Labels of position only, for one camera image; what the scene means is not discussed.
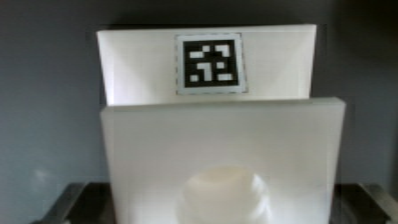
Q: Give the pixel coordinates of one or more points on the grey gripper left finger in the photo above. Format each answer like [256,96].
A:
[80,206]

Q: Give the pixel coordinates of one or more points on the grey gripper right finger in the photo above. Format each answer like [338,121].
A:
[362,205]

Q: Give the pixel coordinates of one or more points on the white lamp base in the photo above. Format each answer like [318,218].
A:
[220,138]

